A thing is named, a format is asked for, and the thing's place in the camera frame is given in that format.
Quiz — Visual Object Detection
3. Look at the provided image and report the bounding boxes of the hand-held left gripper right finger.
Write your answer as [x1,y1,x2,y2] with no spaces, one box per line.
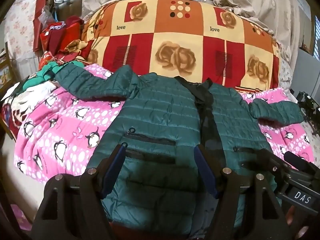
[194,144,292,240]

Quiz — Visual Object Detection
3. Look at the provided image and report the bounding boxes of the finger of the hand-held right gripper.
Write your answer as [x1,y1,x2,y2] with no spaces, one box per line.
[283,151,314,174]
[257,149,288,178]

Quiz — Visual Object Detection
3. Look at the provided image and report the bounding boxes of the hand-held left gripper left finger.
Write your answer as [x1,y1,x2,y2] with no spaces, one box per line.
[31,142,128,240]

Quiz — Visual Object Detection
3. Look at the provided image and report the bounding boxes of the green puffer jacket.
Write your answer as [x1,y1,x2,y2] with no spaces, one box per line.
[54,64,304,232]

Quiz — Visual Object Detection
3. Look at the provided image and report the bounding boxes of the pile of red clothes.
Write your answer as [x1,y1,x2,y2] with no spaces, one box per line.
[40,16,86,61]

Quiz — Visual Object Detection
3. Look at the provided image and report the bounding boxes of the person's right hand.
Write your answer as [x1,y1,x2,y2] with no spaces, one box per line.
[286,205,296,227]

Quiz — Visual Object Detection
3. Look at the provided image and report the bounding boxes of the pink penguin blanket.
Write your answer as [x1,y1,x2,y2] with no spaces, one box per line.
[14,64,316,183]

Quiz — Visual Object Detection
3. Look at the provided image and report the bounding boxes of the grey panel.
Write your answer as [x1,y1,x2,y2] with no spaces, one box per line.
[291,47,320,98]

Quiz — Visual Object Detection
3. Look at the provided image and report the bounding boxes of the white and red patterned blanket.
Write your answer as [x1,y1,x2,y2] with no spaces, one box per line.
[1,79,58,140]

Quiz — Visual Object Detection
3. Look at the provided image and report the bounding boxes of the pink floral cloth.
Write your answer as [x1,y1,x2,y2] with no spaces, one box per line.
[9,203,32,225]

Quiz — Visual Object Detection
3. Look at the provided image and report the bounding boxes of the green cloth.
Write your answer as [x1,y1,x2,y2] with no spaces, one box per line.
[21,60,84,91]

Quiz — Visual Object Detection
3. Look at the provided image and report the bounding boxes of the rose print red cloth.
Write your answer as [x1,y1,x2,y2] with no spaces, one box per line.
[57,39,99,64]

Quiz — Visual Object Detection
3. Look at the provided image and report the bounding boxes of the window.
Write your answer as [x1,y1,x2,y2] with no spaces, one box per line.
[312,15,320,61]

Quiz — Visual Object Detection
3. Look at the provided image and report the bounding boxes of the rose print checked quilt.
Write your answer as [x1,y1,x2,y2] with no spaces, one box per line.
[81,0,281,91]

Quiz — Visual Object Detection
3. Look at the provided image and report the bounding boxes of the red flat box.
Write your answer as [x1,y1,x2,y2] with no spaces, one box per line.
[33,0,55,52]

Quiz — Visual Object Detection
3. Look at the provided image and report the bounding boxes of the floral pink curtain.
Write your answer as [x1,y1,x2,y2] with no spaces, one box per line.
[4,0,46,80]

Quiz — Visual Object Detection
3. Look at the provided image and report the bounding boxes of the black device with cables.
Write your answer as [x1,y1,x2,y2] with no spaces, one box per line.
[296,91,320,135]

